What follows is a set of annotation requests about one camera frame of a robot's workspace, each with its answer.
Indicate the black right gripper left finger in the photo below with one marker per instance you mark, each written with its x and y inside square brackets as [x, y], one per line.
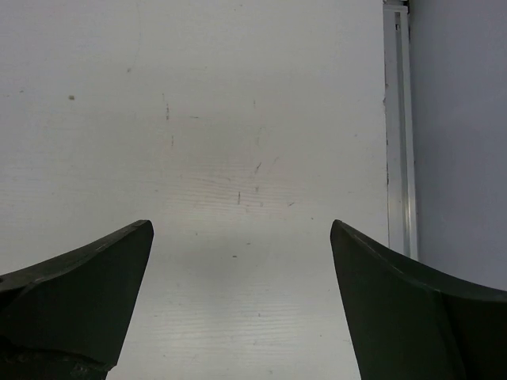
[67, 317]

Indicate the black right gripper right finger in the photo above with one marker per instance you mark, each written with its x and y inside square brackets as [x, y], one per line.
[409, 321]

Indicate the aluminium table edge rail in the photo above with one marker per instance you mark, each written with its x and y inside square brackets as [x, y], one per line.
[401, 189]

